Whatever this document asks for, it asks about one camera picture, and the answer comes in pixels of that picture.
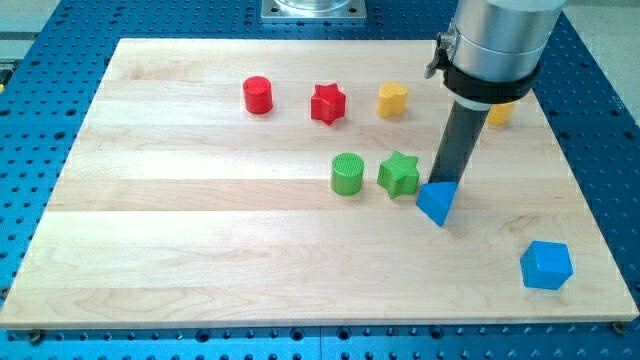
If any blue cube block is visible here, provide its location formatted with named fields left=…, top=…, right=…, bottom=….
left=520, top=240, right=574, bottom=290

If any black clamp ring with lever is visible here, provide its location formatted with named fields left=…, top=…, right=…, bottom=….
left=424, top=30, right=541, bottom=106

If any blue triangle block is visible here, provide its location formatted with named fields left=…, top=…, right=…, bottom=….
left=416, top=182, right=458, bottom=227

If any green cylinder block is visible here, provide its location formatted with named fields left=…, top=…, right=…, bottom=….
left=331, top=152, right=364, bottom=196

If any yellow heart block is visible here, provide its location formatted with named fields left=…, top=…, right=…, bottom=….
left=376, top=81, right=409, bottom=118

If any red cylinder block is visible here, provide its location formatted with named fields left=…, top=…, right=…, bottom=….
left=243, top=76, right=273, bottom=114

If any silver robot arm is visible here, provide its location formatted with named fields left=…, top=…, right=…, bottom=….
left=449, top=0, right=565, bottom=83

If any light wooden board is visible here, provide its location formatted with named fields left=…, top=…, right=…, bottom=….
left=1, top=39, right=638, bottom=329

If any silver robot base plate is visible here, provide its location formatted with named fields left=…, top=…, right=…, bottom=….
left=261, top=0, right=367, bottom=22

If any black pusher rod tool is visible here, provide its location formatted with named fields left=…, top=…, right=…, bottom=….
left=428, top=95, right=491, bottom=183

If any yellow block behind rod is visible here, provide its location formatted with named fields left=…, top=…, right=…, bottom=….
left=486, top=102, right=516, bottom=126

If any green star block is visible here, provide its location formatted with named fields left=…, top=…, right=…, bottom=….
left=377, top=151, right=420, bottom=199

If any red star block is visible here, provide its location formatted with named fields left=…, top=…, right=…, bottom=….
left=310, top=83, right=346, bottom=126

